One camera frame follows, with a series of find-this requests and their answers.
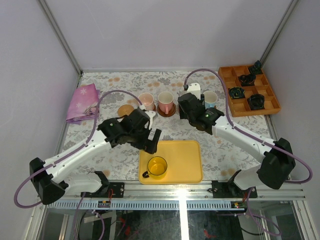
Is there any yellow mug black handle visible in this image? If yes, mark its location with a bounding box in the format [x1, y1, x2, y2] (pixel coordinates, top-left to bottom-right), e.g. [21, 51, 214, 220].
[142, 156, 168, 180]

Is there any light blue mug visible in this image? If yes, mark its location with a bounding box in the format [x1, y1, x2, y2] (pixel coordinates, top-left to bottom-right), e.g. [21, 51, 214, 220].
[203, 90, 218, 109]

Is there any woven rattan coaster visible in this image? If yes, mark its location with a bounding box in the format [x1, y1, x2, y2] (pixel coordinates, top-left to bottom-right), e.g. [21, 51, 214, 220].
[117, 104, 134, 117]

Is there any white mug pink handle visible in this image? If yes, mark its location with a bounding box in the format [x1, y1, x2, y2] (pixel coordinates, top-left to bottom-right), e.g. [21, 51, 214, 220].
[157, 91, 174, 115]

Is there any light pink mug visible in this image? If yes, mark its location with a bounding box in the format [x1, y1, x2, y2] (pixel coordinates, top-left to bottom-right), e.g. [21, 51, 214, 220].
[138, 92, 155, 111]

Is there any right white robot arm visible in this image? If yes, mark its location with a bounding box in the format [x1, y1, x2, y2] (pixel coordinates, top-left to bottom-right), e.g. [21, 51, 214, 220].
[177, 93, 296, 198]

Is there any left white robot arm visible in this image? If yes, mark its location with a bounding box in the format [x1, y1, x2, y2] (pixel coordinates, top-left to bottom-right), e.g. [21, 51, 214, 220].
[29, 108, 162, 205]

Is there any yellow plastic tray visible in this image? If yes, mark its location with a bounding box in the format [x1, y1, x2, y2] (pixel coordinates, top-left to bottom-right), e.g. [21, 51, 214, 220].
[138, 140, 203, 185]

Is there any black yellow part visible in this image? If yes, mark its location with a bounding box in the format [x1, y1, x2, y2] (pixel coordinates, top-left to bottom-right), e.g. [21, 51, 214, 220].
[228, 86, 245, 100]

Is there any orange compartment tray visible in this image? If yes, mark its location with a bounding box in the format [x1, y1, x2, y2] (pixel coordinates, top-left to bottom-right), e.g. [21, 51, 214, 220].
[218, 65, 281, 117]

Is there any pink purple folded cloth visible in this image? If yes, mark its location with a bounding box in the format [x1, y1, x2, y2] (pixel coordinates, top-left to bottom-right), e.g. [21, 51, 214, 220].
[66, 83, 100, 124]

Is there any black part compartment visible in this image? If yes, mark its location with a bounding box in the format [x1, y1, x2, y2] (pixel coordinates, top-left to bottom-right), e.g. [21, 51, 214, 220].
[247, 94, 265, 111]
[238, 73, 256, 87]
[248, 60, 263, 75]

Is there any black part lower compartment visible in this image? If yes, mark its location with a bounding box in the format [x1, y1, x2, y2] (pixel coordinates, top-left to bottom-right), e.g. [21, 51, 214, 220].
[247, 94, 265, 111]

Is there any black part top compartment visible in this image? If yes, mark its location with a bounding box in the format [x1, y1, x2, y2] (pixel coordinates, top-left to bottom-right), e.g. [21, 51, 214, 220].
[248, 60, 263, 75]

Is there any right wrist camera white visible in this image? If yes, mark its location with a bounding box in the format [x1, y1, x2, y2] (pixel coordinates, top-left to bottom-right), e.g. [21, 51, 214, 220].
[187, 83, 201, 100]

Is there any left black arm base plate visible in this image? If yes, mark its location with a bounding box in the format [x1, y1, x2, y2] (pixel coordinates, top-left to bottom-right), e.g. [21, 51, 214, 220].
[80, 182, 125, 199]

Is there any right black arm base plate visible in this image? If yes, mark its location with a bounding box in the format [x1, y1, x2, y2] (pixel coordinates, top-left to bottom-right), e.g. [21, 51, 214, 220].
[211, 180, 250, 199]

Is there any aluminium front rail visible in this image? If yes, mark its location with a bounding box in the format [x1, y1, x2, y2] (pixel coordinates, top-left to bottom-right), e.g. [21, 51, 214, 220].
[37, 179, 306, 201]

